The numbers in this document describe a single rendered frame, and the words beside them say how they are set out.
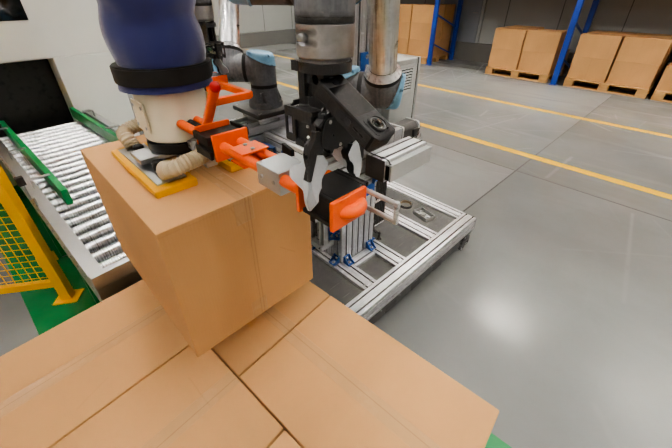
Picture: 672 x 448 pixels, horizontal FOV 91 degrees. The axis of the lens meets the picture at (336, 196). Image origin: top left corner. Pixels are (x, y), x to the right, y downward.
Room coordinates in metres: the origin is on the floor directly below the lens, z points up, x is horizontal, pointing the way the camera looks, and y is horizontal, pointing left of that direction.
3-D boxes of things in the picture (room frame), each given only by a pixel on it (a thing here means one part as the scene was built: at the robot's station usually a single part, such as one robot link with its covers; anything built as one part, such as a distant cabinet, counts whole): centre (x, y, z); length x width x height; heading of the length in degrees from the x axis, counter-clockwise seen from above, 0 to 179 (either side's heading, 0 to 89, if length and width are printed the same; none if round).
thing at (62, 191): (1.92, 1.98, 0.60); 1.60 x 0.11 x 0.09; 49
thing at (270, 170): (0.54, 0.10, 1.20); 0.07 x 0.07 x 0.04; 45
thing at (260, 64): (1.52, 0.33, 1.20); 0.13 x 0.12 x 0.14; 92
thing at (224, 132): (0.69, 0.25, 1.20); 0.10 x 0.08 x 0.06; 135
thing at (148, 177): (0.80, 0.50, 1.10); 0.34 x 0.10 x 0.05; 45
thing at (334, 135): (0.47, 0.02, 1.35); 0.09 x 0.08 x 0.12; 45
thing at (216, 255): (0.87, 0.43, 0.87); 0.60 x 0.40 x 0.40; 45
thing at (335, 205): (0.44, 0.01, 1.20); 0.08 x 0.07 x 0.05; 45
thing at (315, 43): (0.46, 0.02, 1.43); 0.08 x 0.08 x 0.05
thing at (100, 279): (1.13, 0.66, 0.58); 0.70 x 0.03 x 0.06; 139
